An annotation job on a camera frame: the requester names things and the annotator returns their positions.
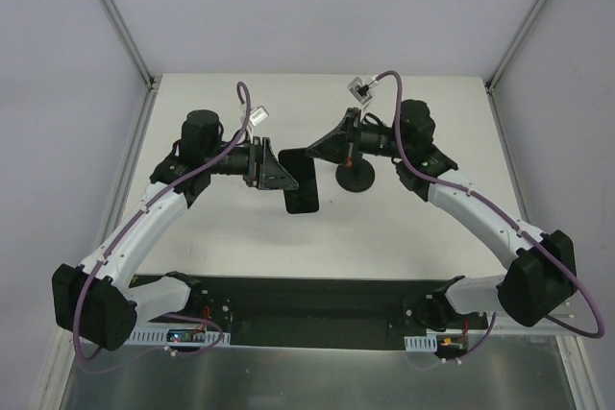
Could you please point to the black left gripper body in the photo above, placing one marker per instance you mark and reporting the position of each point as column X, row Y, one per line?
column 258, row 162

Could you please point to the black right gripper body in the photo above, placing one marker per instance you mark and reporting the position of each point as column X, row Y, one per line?
column 352, row 135

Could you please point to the black round-base phone stand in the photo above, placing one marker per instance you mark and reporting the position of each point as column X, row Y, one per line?
column 356, row 179

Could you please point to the black smartphone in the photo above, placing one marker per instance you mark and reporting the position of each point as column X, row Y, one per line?
column 304, row 199

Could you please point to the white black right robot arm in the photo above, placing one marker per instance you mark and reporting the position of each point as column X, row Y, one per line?
column 536, row 263

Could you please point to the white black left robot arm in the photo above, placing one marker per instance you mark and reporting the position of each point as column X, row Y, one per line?
column 95, row 300

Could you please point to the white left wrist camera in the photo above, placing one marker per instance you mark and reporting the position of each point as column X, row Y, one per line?
column 257, row 116

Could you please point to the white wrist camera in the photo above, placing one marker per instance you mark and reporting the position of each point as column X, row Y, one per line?
column 362, row 91
column 257, row 116

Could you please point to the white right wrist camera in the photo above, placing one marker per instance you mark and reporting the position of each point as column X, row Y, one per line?
column 362, row 91

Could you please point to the white left cable duct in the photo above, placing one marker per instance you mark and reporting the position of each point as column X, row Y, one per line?
column 176, row 337

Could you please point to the white cable duct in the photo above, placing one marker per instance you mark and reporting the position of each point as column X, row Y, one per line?
column 176, row 337
column 426, row 343

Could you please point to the white right cable duct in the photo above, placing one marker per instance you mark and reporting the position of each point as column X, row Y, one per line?
column 426, row 343

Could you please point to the aluminium left frame post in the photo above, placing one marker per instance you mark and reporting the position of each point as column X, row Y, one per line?
column 127, row 41

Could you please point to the aluminium frame post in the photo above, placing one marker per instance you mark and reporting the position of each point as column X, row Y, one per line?
column 515, row 44
column 127, row 41

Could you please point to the aluminium right frame post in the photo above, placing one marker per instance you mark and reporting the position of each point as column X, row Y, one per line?
column 515, row 44

